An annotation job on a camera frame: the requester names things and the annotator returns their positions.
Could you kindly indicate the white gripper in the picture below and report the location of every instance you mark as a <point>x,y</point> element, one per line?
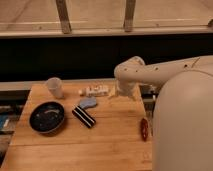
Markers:
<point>123,88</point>

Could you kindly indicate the white ceramic cup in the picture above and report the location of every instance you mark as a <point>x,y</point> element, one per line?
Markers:
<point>54,85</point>

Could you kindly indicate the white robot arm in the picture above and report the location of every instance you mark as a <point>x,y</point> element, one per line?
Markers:
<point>183,113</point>

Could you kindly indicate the white small toy object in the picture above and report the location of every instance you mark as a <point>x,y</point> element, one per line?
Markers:
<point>96,91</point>

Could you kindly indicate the blue grey flat object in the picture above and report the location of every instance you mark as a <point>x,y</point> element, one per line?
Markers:
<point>88,102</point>

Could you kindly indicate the red brown oval object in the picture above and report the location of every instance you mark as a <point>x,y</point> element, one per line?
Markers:
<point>144,129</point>

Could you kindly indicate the black white striped block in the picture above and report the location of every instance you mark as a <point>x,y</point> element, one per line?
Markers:
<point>84,117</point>

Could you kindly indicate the dark round bowl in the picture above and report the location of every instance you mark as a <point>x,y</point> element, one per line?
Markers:
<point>47,117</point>

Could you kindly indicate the right wooden frame post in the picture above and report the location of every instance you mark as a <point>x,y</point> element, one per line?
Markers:
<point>129,15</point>

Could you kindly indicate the wooden frame post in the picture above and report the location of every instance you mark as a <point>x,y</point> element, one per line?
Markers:
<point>63,16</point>
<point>129,15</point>

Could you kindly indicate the left wooden frame post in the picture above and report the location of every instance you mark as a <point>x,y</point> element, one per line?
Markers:
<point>63,16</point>

